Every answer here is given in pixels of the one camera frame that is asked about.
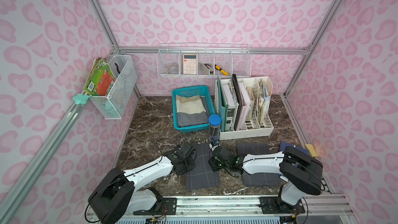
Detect dark grey checked pillowcase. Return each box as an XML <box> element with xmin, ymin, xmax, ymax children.
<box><xmin>185</xmin><ymin>143</ymin><xmax>221</xmax><ymax>191</ymax></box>
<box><xmin>236</xmin><ymin>143</ymin><xmax>283</xmax><ymax>187</ymax></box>

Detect beige grey pillowcase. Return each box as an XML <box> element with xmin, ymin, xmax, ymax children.
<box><xmin>175</xmin><ymin>95</ymin><xmax>209</xmax><ymax>128</ymax></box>

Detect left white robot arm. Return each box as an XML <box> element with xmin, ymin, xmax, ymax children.
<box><xmin>87</xmin><ymin>144</ymin><xmax>197</xmax><ymax>224</ymax></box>

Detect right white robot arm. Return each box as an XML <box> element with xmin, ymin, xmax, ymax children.
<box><xmin>209</xmin><ymin>142</ymin><xmax>323</xmax><ymax>213</ymax></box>

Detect teal plastic basket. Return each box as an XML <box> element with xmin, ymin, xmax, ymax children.
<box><xmin>172</xmin><ymin>86</ymin><xmax>215</xmax><ymax>133</ymax></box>

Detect navy blue folded pillowcase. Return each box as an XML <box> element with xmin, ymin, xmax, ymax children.
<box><xmin>279</xmin><ymin>142</ymin><xmax>311</xmax><ymax>155</ymax></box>

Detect blue lid pencil jar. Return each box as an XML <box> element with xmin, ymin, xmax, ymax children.
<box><xmin>209</xmin><ymin>114</ymin><xmax>221</xmax><ymax>146</ymax></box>

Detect green folder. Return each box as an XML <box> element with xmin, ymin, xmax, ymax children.
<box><xmin>216</xmin><ymin>76</ymin><xmax>227</xmax><ymax>132</ymax></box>

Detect white desktop file organizer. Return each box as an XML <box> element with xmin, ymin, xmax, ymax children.
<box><xmin>215</xmin><ymin>75</ymin><xmax>274</xmax><ymax>140</ymax></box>

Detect pink white book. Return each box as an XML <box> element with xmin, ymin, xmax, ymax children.
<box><xmin>238</xmin><ymin>82</ymin><xmax>251</xmax><ymax>131</ymax></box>

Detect black folder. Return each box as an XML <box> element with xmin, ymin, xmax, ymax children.
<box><xmin>232</xmin><ymin>74</ymin><xmax>243</xmax><ymax>131</ymax></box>

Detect clear tape roll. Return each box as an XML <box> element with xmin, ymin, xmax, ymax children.
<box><xmin>167</xmin><ymin>65</ymin><xmax>179</xmax><ymax>75</ymax></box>

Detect yellow utility knife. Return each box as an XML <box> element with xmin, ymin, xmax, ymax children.
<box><xmin>215</xmin><ymin>64</ymin><xmax>230</xmax><ymax>76</ymax></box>

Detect yellow sponge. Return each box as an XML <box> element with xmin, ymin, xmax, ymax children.
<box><xmin>305</xmin><ymin>144</ymin><xmax>318</xmax><ymax>158</ymax></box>

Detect grey stapler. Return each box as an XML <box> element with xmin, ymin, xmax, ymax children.
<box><xmin>199</xmin><ymin>63</ymin><xmax>214</xmax><ymax>75</ymax></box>

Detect white calculator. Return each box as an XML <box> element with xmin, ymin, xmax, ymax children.
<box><xmin>182</xmin><ymin>54</ymin><xmax>198</xmax><ymax>75</ymax></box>

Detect green red book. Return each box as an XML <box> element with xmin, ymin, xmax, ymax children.
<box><xmin>84</xmin><ymin>58</ymin><xmax>117</xmax><ymax>96</ymax></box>

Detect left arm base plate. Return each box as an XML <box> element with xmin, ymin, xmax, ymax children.
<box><xmin>133</xmin><ymin>198</ymin><xmax>177</xmax><ymax>216</ymax></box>

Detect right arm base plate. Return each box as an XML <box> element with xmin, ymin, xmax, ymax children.
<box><xmin>260</xmin><ymin>197</ymin><xmax>306</xmax><ymax>215</ymax></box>

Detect white mesh wall basket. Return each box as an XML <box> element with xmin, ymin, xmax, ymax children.
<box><xmin>90</xmin><ymin>55</ymin><xmax>137</xmax><ymax>120</ymax></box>

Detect white wire wall shelf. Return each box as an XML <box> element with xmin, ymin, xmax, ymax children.
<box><xmin>157</xmin><ymin>43</ymin><xmax>251</xmax><ymax>78</ymax></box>

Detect mint green wall hook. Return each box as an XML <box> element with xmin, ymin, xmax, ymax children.
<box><xmin>73</xmin><ymin>93</ymin><xmax>91</xmax><ymax>105</ymax></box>

